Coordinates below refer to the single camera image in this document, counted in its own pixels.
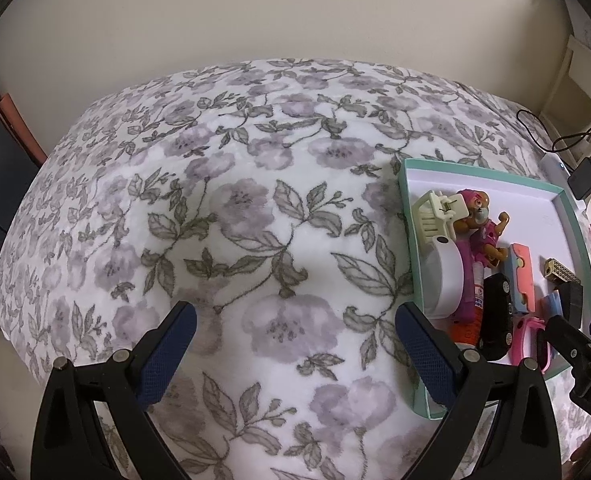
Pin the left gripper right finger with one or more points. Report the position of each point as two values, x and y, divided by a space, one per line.
523 440

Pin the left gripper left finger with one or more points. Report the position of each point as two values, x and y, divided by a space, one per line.
69 442

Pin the black power adapter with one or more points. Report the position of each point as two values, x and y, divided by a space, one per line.
571 300

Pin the pink smart watch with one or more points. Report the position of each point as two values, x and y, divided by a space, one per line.
529 341

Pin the gold black patterned harmonica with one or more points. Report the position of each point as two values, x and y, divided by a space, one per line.
557 273

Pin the black toy car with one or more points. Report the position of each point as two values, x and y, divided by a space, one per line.
496 329

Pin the blue orange small box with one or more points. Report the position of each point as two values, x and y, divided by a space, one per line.
518 270

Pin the orange glue bottle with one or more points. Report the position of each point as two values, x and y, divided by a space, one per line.
466 331

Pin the cream plastic hair claw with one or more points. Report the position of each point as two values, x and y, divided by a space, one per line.
435 214

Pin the blue orange carrot knife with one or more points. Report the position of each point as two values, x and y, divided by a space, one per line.
551 305

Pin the purple plastic stick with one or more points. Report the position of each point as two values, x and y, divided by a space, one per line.
465 310

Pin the teal white tray box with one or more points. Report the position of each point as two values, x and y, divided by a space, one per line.
541 218

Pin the black plugged adapter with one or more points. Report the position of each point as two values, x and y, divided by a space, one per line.
579 181

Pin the white power strip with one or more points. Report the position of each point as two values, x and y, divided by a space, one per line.
555 170

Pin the white wooden shelf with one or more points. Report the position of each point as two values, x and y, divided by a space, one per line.
566 112

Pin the floral grey white blanket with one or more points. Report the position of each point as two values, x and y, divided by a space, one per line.
265 194

